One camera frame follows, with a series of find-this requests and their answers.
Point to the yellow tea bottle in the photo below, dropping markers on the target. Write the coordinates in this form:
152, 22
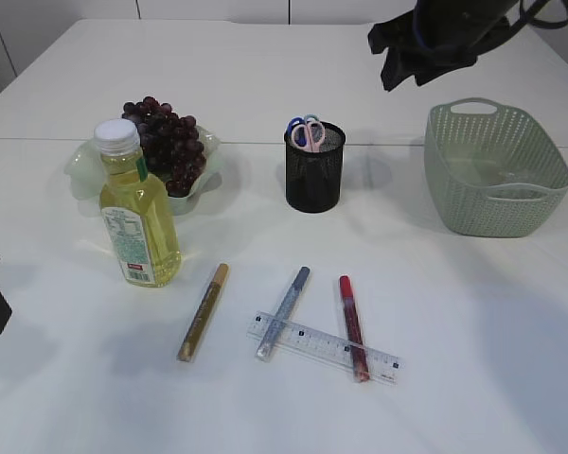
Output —
135, 208

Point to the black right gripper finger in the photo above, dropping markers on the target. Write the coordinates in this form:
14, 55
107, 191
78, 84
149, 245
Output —
433, 64
395, 38

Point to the clear plastic ruler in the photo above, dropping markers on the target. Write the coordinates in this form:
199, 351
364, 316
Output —
318, 345

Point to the blue scissors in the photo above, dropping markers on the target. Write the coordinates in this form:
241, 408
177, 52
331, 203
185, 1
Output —
298, 120

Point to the gold glitter pen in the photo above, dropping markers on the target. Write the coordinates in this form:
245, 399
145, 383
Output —
201, 317

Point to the silver glitter pen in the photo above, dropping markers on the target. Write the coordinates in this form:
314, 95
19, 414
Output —
282, 314

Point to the purple grape bunch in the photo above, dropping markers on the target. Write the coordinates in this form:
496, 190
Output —
169, 141

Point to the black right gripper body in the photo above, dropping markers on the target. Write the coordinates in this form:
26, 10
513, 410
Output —
459, 30

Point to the red glitter pen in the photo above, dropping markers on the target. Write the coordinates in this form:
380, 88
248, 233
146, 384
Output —
353, 330

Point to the pink scissors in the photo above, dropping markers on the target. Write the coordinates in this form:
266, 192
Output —
308, 135

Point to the green wavy glass plate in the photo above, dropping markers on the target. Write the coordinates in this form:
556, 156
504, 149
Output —
87, 174

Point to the black mesh pen holder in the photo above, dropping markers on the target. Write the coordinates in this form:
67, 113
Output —
313, 179

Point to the light green woven basket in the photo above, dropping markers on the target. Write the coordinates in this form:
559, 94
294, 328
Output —
496, 174

